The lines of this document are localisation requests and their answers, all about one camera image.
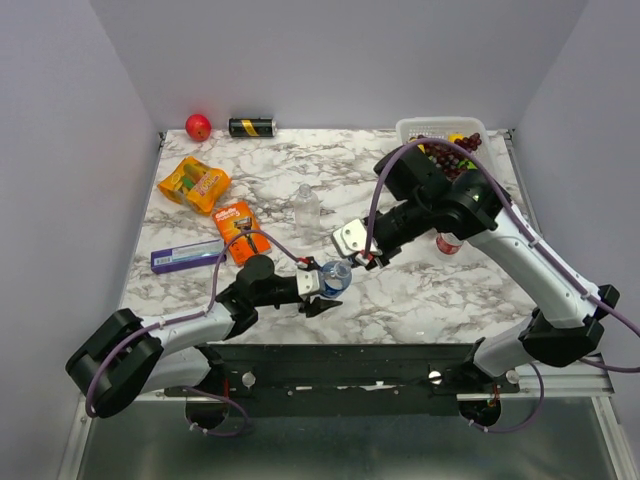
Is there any orange razor box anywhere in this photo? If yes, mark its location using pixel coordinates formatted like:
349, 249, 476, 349
212, 201, 271, 266

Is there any purple toothpaste box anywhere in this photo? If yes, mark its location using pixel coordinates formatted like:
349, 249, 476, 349
150, 239, 226, 275

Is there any red label plastic bottle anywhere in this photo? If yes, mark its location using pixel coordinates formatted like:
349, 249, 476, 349
436, 232, 464, 255

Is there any blue label plastic bottle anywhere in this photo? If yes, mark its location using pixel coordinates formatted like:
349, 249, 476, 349
321, 260, 352, 299

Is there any green apple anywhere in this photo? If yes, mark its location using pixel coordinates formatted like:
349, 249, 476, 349
458, 160, 476, 170

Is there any purple cable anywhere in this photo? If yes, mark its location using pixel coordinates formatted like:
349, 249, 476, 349
84, 228, 311, 420
363, 137, 640, 374

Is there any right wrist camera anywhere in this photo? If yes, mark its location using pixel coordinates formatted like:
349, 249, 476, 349
331, 219, 378, 262

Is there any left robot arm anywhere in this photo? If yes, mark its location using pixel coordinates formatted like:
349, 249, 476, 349
65, 255, 341, 418

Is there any purple grape bunch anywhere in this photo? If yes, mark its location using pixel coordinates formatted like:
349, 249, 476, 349
417, 132, 483, 180

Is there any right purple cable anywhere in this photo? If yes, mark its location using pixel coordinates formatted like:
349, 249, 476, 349
363, 137, 640, 374

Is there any black gold can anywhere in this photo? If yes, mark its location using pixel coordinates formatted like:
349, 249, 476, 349
228, 118, 277, 138

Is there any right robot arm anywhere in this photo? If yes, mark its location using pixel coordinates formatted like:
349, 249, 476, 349
334, 145, 620, 392

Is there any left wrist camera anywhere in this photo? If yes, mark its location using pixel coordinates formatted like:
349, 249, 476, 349
295, 269, 324, 299

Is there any clear empty plastic bottle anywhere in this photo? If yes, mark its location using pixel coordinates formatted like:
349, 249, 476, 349
294, 184, 320, 233

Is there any white fruit basket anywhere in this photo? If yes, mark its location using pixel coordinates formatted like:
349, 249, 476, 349
396, 116, 519, 196

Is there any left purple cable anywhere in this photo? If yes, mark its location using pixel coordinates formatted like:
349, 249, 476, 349
84, 228, 311, 420

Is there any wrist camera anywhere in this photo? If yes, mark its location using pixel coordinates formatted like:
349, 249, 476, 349
295, 269, 324, 299
331, 219, 378, 262

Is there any orange snack bag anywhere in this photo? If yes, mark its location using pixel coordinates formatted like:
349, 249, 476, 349
157, 156, 231, 215

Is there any red apple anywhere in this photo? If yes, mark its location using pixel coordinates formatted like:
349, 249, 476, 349
185, 114, 212, 142

